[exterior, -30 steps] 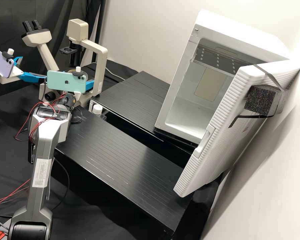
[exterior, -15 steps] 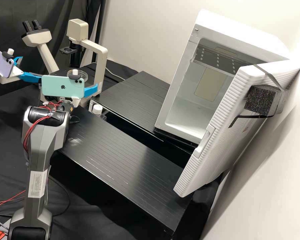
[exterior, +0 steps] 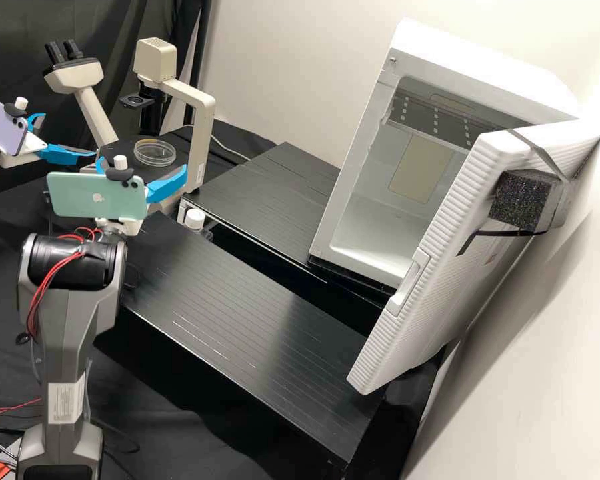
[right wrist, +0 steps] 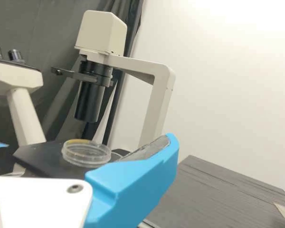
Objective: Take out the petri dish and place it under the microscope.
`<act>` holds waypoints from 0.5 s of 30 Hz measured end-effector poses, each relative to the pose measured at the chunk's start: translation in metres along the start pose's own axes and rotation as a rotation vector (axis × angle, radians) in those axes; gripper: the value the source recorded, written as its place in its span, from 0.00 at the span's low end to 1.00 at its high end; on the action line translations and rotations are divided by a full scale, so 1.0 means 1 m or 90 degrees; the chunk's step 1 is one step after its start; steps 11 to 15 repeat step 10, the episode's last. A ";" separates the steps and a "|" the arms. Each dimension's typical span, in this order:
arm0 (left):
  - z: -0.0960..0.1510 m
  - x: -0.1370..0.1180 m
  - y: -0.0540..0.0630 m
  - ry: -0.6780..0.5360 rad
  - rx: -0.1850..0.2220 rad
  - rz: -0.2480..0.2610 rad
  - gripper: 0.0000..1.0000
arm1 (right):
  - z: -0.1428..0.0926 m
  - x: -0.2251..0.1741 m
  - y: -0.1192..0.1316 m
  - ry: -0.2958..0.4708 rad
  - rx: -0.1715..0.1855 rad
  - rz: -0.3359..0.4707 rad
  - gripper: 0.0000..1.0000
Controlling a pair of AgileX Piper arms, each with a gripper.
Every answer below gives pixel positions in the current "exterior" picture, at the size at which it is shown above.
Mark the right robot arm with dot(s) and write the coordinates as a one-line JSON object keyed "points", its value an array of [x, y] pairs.
{"points": [[60, 320]]}

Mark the right wrist camera phone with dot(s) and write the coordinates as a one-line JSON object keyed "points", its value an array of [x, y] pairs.
{"points": [[90, 195]]}

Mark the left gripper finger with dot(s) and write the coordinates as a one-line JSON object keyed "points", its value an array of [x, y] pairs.
{"points": [[36, 122], [65, 155]]}

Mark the cream microscope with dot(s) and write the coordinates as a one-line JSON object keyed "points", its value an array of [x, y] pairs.
{"points": [[200, 115]]}

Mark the white-capped bottle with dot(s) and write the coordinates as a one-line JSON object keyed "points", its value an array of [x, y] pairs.
{"points": [[195, 219]]}

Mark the white incubator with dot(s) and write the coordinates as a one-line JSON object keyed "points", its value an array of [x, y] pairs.
{"points": [[430, 65]]}

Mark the incubator door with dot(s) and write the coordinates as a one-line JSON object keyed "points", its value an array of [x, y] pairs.
{"points": [[430, 280]]}

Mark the petri dish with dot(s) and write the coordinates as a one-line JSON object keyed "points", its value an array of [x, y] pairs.
{"points": [[155, 151]]}

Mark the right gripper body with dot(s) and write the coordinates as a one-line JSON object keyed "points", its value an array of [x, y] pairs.
{"points": [[125, 225]]}

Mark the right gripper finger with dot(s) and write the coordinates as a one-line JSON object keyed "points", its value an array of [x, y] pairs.
{"points": [[101, 164], [167, 187]]}

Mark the wrist camera phone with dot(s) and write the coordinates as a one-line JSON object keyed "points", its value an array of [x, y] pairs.
{"points": [[90, 195], [0, 125]]}

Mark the left wrist camera phone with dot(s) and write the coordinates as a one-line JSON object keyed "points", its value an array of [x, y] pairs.
{"points": [[0, 125]]}

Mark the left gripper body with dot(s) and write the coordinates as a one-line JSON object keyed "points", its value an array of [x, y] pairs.
{"points": [[22, 150]]}

